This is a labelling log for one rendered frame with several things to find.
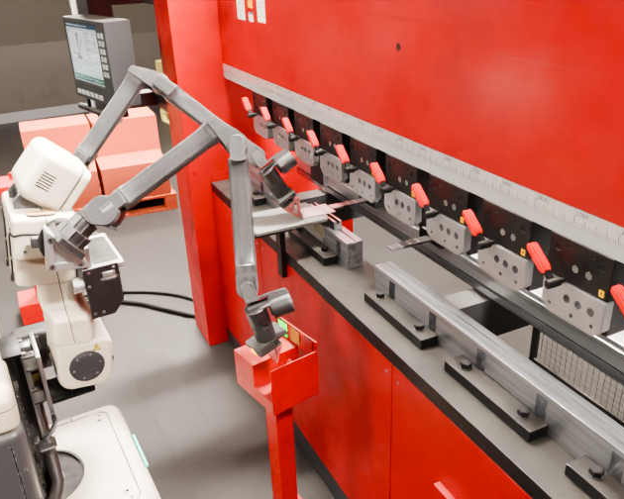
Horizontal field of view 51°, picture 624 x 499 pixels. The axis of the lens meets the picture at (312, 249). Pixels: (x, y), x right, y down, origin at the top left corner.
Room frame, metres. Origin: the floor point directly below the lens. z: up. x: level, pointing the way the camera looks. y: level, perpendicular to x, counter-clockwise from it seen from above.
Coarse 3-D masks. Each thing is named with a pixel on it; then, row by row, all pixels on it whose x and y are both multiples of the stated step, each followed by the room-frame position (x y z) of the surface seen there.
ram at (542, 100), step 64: (320, 0) 2.01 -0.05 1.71; (384, 0) 1.69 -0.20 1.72; (448, 0) 1.46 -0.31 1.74; (512, 0) 1.28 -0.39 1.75; (576, 0) 1.14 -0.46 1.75; (256, 64) 2.53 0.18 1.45; (320, 64) 2.03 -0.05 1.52; (384, 64) 1.69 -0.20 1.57; (448, 64) 1.45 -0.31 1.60; (512, 64) 1.27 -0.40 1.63; (576, 64) 1.12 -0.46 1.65; (384, 128) 1.68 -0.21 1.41; (448, 128) 1.44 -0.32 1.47; (512, 128) 1.25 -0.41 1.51; (576, 128) 1.11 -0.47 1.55; (576, 192) 1.09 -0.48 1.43
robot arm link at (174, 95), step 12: (156, 84) 2.06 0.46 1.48; (168, 84) 2.06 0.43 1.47; (168, 96) 2.07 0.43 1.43; (180, 96) 2.08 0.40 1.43; (180, 108) 2.07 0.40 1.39; (192, 108) 2.08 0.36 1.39; (204, 108) 2.08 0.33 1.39; (204, 120) 2.07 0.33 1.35; (252, 144) 2.06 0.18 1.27; (264, 156) 2.05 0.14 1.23
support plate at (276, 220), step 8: (280, 208) 2.17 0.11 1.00; (296, 208) 2.16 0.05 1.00; (256, 216) 2.10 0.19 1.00; (264, 216) 2.10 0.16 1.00; (272, 216) 2.10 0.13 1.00; (280, 216) 2.09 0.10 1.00; (288, 216) 2.09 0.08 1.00; (320, 216) 2.08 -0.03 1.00; (256, 224) 2.03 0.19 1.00; (264, 224) 2.03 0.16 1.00; (272, 224) 2.03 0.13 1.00; (280, 224) 2.02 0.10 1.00; (288, 224) 2.02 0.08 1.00; (296, 224) 2.02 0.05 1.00; (304, 224) 2.02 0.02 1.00; (312, 224) 2.03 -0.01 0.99; (256, 232) 1.96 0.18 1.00; (264, 232) 1.96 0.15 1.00; (272, 232) 1.97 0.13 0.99
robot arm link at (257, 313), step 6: (264, 300) 1.49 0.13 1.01; (246, 306) 1.50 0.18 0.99; (252, 306) 1.48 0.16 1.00; (258, 306) 1.48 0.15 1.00; (264, 306) 1.48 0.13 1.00; (246, 312) 1.47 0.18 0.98; (252, 312) 1.46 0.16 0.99; (258, 312) 1.46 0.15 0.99; (264, 312) 1.47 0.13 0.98; (270, 312) 1.48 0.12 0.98; (252, 318) 1.46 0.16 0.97; (258, 318) 1.46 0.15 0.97; (264, 318) 1.47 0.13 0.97; (252, 324) 1.47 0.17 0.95; (258, 324) 1.46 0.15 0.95; (264, 324) 1.47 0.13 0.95
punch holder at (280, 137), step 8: (272, 104) 2.39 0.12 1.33; (280, 104) 2.32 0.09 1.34; (272, 112) 2.40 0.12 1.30; (280, 112) 2.33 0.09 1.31; (288, 112) 2.27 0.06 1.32; (280, 120) 2.33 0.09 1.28; (280, 128) 2.33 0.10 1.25; (280, 136) 2.33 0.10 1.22; (288, 136) 2.27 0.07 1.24; (280, 144) 2.33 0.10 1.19; (288, 144) 2.27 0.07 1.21
